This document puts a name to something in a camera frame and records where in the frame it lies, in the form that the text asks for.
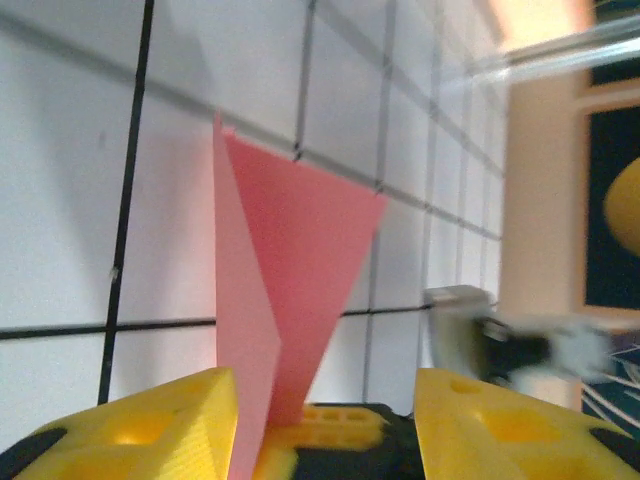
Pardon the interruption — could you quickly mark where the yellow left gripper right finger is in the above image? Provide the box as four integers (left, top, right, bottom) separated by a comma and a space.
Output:
414, 367, 640, 480

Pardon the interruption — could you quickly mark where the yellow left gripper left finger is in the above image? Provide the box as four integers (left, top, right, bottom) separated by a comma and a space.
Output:
14, 367, 239, 480

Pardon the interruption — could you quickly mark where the pink paper sheet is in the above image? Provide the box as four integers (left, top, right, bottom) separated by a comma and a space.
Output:
212, 112, 390, 480

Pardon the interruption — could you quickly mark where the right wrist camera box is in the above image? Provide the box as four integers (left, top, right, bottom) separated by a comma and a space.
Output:
423, 284, 616, 391

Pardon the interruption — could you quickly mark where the aluminium corner post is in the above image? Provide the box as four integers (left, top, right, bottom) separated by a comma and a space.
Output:
464, 12, 640, 89

